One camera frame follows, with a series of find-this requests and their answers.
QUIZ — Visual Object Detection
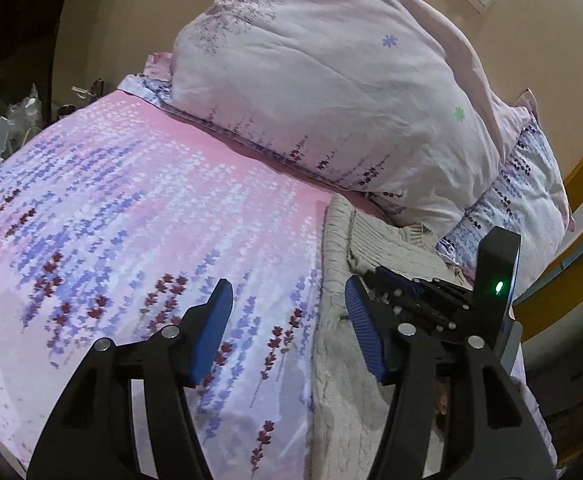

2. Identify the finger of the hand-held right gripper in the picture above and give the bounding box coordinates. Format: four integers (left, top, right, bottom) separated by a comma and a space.
401, 276, 477, 343
364, 265, 439, 328

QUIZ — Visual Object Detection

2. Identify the clear plastic bag clutter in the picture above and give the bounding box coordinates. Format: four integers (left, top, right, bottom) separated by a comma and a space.
0, 77, 107, 171

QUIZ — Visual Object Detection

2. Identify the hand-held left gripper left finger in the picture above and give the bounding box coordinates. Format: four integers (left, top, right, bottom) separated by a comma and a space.
26, 278, 234, 480

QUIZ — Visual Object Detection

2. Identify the small purple floral pillow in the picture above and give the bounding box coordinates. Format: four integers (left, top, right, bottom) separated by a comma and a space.
434, 87, 575, 301

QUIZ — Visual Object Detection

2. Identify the beige knitted sweater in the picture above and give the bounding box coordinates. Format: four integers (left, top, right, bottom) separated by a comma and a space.
307, 194, 475, 480

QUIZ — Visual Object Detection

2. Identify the large white floral pillow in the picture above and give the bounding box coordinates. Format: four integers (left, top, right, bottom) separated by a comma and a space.
164, 0, 535, 237

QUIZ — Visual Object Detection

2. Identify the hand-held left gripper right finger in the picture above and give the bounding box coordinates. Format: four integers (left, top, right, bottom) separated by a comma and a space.
344, 275, 558, 480

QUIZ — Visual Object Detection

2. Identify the pink floral bed sheet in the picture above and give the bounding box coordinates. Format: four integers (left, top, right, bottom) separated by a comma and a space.
0, 52, 527, 480

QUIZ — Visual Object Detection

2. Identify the yellow wooden bed frame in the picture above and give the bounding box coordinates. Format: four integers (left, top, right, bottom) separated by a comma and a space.
511, 100, 583, 346

